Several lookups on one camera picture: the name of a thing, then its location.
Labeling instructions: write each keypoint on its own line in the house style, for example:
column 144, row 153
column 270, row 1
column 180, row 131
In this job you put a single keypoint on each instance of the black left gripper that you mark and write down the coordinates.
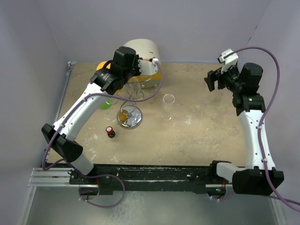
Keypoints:
column 137, row 72

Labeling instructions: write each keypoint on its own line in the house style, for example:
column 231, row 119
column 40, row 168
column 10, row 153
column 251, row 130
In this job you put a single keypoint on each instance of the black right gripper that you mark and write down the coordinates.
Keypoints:
column 218, row 76

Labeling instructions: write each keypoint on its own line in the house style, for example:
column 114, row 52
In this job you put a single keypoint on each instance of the orange plastic wine glass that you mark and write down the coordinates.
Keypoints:
column 101, row 64

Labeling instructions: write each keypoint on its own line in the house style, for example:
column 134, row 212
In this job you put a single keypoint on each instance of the green plastic wine glass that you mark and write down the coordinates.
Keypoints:
column 107, row 104

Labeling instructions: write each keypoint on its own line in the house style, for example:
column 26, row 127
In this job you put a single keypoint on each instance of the clear flute glass front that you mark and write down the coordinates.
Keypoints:
column 167, row 104

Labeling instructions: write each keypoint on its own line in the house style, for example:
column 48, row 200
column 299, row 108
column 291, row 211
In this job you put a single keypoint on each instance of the clear flute glass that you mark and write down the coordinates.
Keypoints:
column 200, row 106
column 167, row 104

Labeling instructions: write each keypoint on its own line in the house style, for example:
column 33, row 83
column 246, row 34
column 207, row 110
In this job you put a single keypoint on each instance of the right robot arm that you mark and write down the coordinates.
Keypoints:
column 259, row 176

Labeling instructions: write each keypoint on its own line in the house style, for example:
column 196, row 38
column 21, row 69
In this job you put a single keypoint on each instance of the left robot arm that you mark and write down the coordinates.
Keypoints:
column 61, row 136

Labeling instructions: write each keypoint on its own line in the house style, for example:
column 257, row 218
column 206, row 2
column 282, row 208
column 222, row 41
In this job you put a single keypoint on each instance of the chrome wine glass rack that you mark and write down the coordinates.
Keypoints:
column 129, row 115

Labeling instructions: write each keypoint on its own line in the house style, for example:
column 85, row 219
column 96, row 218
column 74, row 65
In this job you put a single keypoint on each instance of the white round drawer cabinet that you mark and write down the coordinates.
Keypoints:
column 148, row 53

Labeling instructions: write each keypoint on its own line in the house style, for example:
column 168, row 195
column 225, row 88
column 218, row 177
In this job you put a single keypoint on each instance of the small red-capped bottle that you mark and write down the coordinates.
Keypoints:
column 110, row 132

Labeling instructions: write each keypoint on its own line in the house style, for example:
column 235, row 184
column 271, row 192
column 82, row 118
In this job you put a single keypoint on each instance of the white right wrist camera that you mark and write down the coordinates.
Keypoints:
column 227, row 59

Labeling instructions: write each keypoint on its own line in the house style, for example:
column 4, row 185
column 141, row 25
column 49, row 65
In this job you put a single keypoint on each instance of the black mounting rail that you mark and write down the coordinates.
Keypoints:
column 106, row 179

